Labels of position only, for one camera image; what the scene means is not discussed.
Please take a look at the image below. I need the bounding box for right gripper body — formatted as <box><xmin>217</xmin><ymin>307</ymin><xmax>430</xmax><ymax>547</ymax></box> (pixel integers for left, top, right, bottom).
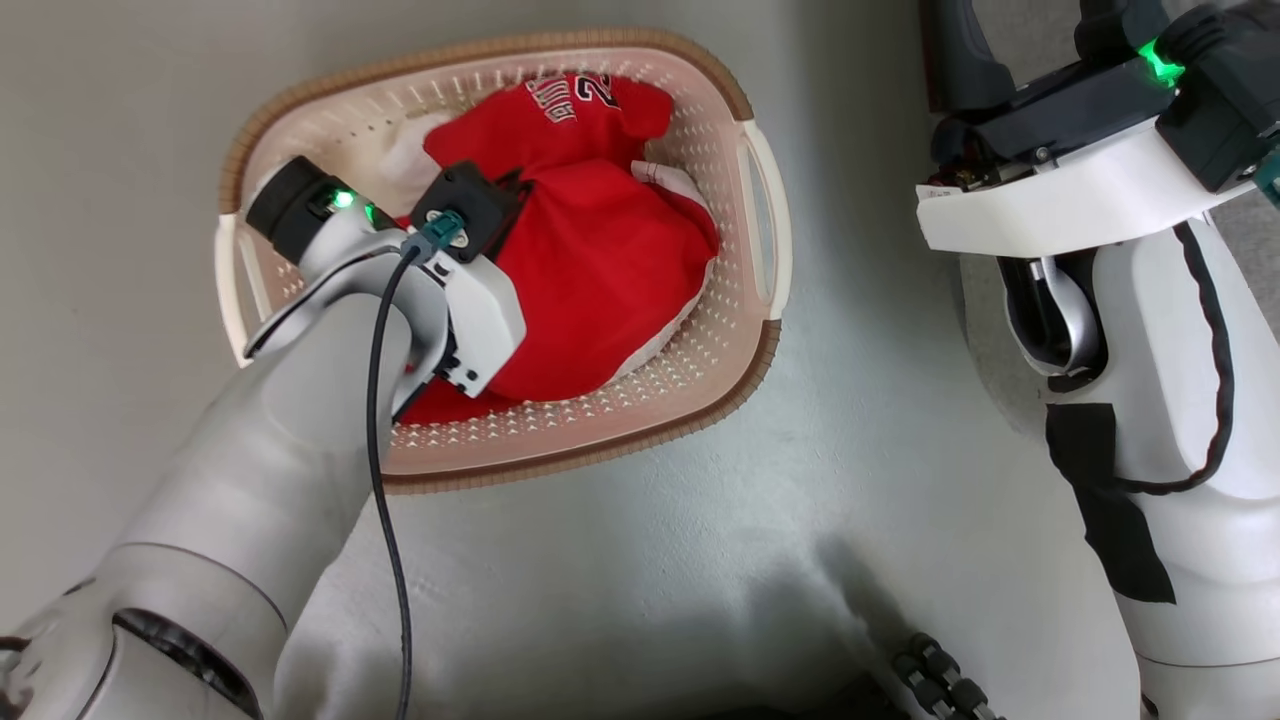
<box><xmin>915</xmin><ymin>58</ymin><xmax>1256</xmax><ymax>258</ymax></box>

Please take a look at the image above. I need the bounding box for cream perforated laundry basket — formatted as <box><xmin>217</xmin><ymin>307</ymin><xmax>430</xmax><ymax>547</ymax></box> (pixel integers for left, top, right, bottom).
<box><xmin>213</xmin><ymin>28</ymin><xmax>794</xmax><ymax>496</ymax></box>

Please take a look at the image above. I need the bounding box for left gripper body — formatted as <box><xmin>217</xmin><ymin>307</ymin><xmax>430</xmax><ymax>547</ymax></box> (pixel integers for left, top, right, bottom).
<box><xmin>405</xmin><ymin>250</ymin><xmax>528</xmax><ymax>399</ymax></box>

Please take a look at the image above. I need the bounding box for red jersey shirt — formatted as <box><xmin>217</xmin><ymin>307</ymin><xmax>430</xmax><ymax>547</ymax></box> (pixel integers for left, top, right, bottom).
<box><xmin>395</xmin><ymin>72</ymin><xmax>721</xmax><ymax>428</ymax></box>

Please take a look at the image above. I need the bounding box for right braided cable teal plug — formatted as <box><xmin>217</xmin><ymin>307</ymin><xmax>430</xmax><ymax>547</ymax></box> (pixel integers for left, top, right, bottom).
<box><xmin>1113</xmin><ymin>148</ymin><xmax>1280</xmax><ymax>497</ymax></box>

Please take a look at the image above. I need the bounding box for black tape patch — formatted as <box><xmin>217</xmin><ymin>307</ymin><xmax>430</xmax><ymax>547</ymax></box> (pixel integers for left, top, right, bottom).
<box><xmin>1045</xmin><ymin>403</ymin><xmax>1178</xmax><ymax>605</ymax></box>

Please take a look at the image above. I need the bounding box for left black cable teal plug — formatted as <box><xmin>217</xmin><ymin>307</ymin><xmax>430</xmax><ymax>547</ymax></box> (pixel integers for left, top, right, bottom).
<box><xmin>365</xmin><ymin>210</ymin><xmax>467</xmax><ymax>720</ymax></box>

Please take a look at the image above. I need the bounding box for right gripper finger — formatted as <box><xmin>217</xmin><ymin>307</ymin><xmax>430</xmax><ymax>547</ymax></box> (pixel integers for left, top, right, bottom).
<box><xmin>1075</xmin><ymin>0</ymin><xmax>1167</xmax><ymax>64</ymax></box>
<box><xmin>920</xmin><ymin>0</ymin><xmax>1017</xmax><ymax>114</ymax></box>

